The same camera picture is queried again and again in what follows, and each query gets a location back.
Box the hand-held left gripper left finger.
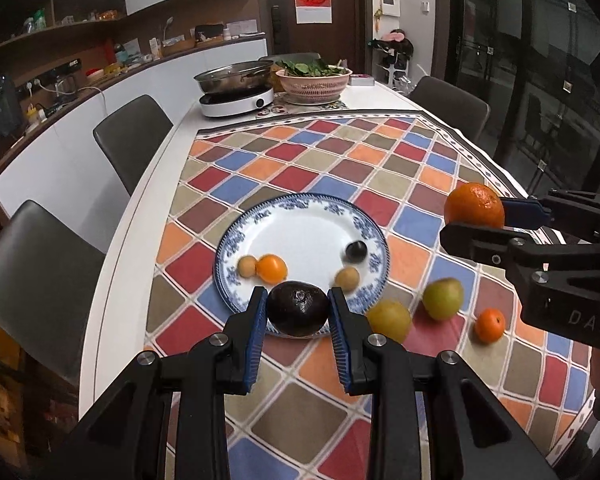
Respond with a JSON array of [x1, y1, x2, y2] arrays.
[[62, 286, 268, 480]]

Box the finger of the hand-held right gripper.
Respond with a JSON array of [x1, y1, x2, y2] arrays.
[[440, 222, 561, 283], [502, 189, 600, 243]]

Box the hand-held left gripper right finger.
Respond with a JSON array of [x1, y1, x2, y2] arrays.
[[327, 286, 556, 480]]

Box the orange mandarin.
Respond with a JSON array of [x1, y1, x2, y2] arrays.
[[443, 182, 506, 231], [256, 254, 288, 282], [474, 308, 507, 344]]

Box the dark purple plum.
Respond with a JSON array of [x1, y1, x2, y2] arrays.
[[344, 240, 369, 264], [266, 282, 331, 337]]

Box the blue rimmed white plate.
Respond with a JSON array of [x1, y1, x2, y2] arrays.
[[214, 193, 392, 338]]

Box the yellowish green pear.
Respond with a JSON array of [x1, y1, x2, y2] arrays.
[[365, 300, 413, 346]]

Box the grey dining chair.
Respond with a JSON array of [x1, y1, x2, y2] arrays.
[[0, 200, 106, 386], [93, 95, 174, 196], [409, 76, 491, 142], [258, 52, 322, 66]]

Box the dark glass sliding door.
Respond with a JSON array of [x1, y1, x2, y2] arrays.
[[455, 0, 600, 196]]

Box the colourful checkered tablecloth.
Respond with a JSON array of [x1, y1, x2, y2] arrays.
[[145, 110, 597, 480]]

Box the white rack with dark clothes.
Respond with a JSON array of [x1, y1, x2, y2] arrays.
[[372, 35, 416, 87]]

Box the pink colander basket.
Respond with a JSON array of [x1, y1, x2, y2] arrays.
[[275, 66, 353, 105]]

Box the white induction cooker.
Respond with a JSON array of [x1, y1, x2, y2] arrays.
[[198, 85, 276, 119]]

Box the leafy green vegetables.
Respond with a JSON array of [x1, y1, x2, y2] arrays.
[[278, 59, 348, 78]]

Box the wooden glass display cabinet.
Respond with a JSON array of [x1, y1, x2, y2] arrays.
[[0, 305, 81, 480]]

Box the steel hot pot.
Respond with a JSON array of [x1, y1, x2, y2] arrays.
[[193, 60, 275, 96]]

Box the white kitchen counter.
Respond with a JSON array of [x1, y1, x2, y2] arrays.
[[0, 35, 271, 226]]

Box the dark brown door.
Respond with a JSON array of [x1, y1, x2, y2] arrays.
[[260, 0, 367, 76]]

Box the wooden tray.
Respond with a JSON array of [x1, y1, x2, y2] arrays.
[[161, 35, 196, 56]]

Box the black bag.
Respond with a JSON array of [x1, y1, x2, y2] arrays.
[[195, 23, 226, 43]]

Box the black water dispenser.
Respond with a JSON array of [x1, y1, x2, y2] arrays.
[[0, 74, 23, 138]]

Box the wooden wall shelf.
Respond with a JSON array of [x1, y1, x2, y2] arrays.
[[0, 0, 131, 68]]

